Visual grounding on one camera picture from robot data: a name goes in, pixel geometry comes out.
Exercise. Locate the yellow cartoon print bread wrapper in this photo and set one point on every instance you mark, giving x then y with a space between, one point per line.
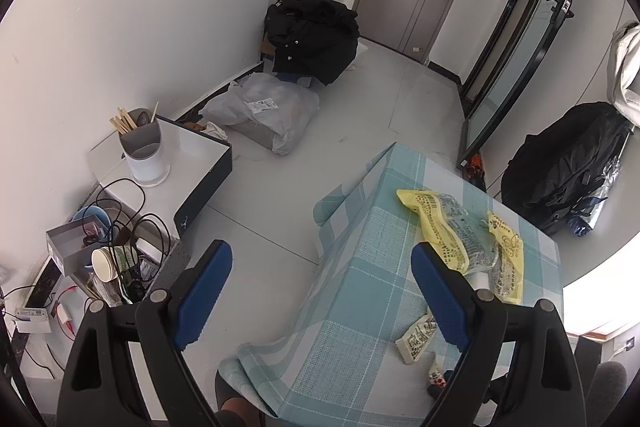
510 257

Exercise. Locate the silver folded umbrella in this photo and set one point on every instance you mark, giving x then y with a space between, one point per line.
602 187

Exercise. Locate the orange object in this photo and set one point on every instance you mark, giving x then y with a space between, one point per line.
475 164

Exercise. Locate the brown cardboard box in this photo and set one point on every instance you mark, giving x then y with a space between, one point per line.
266 47

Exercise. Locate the white flat box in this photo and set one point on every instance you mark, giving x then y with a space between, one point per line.
195 152

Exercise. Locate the white hanging bag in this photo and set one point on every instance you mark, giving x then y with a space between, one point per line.
625 72

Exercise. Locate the grey plastic parcel bag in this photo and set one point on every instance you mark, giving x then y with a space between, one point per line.
270 107

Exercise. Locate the black backpack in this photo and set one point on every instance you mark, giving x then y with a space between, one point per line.
555 167

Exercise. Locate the grey fuzzy object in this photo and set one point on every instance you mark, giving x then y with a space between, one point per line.
607 392

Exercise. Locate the blue bowl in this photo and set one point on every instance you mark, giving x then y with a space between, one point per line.
95 214

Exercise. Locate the black framed glass door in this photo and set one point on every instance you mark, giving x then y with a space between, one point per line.
515 57

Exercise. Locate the cream sauce sachet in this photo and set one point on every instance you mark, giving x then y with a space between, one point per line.
415 342

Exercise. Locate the white crumpled cloth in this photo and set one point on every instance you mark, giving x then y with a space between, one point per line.
216 130

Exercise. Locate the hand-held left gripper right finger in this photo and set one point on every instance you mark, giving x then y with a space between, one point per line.
440 297

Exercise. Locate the black jacket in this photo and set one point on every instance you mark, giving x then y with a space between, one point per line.
310 42

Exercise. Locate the metal spoon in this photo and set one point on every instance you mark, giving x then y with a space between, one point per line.
143 117

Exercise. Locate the blue checked tablecloth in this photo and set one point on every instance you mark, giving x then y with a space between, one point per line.
360 297

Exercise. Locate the white foam piece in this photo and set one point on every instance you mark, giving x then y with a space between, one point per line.
481 279

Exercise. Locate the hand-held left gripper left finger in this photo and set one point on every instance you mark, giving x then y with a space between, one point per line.
205 292

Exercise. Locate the white power adapter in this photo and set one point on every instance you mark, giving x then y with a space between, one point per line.
32 316

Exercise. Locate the red checked sachet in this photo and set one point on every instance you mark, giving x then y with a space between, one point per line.
436 377

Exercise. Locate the grey white utensil holder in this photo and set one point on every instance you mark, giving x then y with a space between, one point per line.
145 157

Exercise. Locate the white paper cup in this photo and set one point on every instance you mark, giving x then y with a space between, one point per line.
102 264

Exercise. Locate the white cloth bag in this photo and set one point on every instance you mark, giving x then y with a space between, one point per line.
361 52

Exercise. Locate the bundle of wooden chopsticks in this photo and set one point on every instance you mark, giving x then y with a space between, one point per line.
122 123

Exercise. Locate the yellow clear bread wrapper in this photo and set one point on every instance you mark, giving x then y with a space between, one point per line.
435 222

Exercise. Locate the person's leg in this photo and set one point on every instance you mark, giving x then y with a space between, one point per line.
235 407

